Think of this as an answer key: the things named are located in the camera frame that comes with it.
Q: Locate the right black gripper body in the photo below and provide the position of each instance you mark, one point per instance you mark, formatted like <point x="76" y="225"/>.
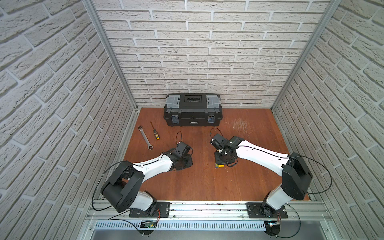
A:
<point x="220" y="159"/>

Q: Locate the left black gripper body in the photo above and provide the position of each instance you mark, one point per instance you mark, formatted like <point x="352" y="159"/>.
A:
<point x="184" y="162"/>

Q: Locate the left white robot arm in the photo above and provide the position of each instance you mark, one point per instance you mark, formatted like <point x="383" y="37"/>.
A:
<point x="122" y="188"/>

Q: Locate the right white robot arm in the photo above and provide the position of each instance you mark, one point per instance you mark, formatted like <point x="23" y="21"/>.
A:
<point x="296" y="176"/>

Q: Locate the silver combination wrench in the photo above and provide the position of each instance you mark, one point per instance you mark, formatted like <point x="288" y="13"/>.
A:
<point x="140" y="128"/>

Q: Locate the yellow black screwdriver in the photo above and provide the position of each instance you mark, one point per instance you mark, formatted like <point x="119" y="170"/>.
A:
<point x="156" y="134"/>

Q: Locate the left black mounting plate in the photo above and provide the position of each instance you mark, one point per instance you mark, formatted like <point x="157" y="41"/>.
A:
<point x="160" y="209"/>

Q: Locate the black mounting plate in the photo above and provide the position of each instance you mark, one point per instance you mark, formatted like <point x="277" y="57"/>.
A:
<point x="258" y="210"/>
<point x="160" y="209"/>

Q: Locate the black plastic toolbox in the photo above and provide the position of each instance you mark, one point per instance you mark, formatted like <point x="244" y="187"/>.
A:
<point x="193" y="110"/>

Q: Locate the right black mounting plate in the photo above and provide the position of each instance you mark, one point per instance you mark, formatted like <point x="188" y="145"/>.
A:
<point x="258" y="210"/>

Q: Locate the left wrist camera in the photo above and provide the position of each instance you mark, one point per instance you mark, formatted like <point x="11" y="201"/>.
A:
<point x="183" y="147"/>

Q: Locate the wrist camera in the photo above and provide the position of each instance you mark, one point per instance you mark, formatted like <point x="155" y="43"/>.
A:
<point x="183" y="147"/>
<point x="219" y="142"/>

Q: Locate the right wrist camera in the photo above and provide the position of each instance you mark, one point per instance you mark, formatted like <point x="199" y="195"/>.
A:
<point x="219" y="142"/>

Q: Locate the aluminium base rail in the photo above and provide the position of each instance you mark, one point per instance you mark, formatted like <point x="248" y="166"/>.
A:
<point x="239" y="211"/>

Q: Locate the white slotted cable duct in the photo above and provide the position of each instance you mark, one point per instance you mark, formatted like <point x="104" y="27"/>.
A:
<point x="178" y="225"/>

